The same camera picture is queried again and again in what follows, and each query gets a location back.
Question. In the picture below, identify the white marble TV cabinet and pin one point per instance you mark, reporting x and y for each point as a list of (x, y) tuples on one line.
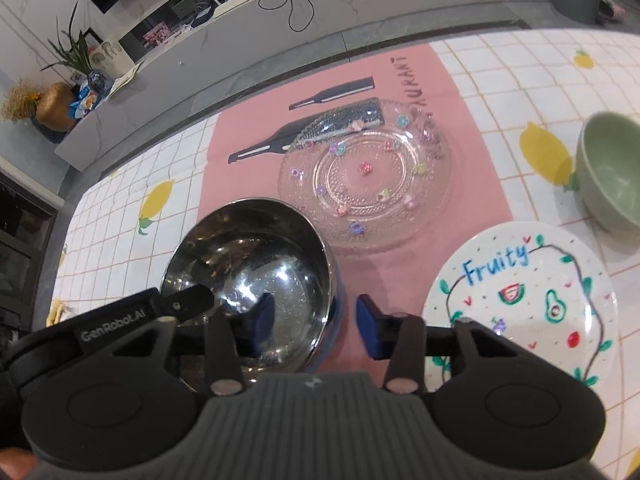
[(210, 75)]

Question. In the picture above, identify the blue snack packets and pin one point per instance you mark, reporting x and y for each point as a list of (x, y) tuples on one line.
[(82, 103)]

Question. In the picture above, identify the small black box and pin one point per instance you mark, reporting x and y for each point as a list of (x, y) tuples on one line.
[(201, 16)]

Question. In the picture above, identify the golden vase with dried grass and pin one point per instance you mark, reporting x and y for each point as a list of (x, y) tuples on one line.
[(55, 107)]

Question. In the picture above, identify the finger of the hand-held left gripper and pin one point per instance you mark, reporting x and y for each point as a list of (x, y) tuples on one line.
[(187, 302)]

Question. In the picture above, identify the pink slippers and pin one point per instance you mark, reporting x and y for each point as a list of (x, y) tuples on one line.
[(614, 7)]

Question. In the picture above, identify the stainless steel bowl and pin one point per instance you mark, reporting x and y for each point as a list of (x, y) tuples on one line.
[(280, 260)]

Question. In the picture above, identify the paper sheets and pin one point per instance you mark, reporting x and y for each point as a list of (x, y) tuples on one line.
[(125, 80)]

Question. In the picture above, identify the green plant in white vase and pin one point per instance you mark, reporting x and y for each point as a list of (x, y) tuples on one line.
[(107, 55)]

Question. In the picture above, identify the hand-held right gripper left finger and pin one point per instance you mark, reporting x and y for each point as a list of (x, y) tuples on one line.
[(263, 320)]

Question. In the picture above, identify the light green ceramic bowl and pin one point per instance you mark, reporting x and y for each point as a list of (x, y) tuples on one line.
[(615, 175)]

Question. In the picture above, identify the small pink picture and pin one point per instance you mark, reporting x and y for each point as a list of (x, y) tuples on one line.
[(155, 35)]

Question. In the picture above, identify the dark side cabinet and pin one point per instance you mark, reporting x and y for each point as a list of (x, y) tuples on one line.
[(25, 240)]

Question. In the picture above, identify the person's left hand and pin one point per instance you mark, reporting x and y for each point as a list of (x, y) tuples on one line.
[(12, 466)]

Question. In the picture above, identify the white lemon-print tablecloth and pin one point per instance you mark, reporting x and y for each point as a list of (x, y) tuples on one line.
[(525, 70)]

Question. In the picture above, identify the white fruit-print plate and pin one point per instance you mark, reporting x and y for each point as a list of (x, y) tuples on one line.
[(525, 270)]

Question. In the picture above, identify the dark blue glass vase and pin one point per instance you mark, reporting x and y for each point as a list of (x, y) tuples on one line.
[(97, 82)]

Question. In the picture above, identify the pink bottle-print placemat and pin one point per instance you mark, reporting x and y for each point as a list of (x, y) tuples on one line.
[(450, 110)]

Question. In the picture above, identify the clear glass flower-print plate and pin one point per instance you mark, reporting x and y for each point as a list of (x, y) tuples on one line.
[(370, 195)]

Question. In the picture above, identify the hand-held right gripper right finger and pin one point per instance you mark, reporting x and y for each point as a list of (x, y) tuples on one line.
[(367, 327)]

